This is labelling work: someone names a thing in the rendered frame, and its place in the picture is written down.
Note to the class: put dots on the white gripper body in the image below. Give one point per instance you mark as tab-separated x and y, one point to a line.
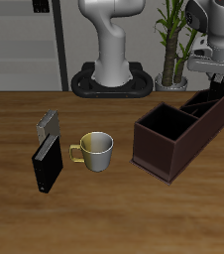
213	65

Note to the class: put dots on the grey shelf unit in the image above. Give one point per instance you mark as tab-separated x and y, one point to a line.
21	49

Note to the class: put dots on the dark brown desk caddy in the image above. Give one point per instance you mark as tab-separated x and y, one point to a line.
170	149

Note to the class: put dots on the black box on shelf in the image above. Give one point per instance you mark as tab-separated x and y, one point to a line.
40	5

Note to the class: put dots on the green pot plant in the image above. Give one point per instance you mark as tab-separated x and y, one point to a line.
169	56

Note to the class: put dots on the grey book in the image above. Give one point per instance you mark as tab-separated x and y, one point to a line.
48	127

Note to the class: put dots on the black book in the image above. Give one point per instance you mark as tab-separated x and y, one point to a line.
48	168

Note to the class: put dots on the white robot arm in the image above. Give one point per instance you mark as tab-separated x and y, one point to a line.
112	49

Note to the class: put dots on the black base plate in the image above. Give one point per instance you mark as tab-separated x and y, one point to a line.
84	86

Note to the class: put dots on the white and yellow mug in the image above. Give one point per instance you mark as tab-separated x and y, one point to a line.
99	155

